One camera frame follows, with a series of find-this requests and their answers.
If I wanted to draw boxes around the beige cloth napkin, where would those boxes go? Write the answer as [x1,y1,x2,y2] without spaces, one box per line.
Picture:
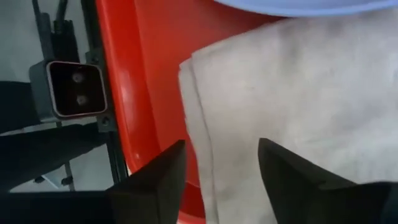
[178,8,398,224]

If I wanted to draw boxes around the black camera cable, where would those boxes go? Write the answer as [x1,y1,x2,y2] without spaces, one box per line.
[51,0,80,63]

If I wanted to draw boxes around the red plastic serving tray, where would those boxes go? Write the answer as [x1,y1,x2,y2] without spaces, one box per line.
[95,0,289,224]

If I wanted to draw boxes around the lavender round plate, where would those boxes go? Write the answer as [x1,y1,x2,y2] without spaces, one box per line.
[213,0,398,18]

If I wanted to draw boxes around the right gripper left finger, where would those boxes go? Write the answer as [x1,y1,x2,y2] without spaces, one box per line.
[0,139,187,224]

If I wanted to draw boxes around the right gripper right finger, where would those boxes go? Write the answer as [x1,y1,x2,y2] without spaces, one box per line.
[257,138,398,224]

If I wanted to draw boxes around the small black table-edge camera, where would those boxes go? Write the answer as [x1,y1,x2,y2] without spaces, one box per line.
[29,59,109,123]

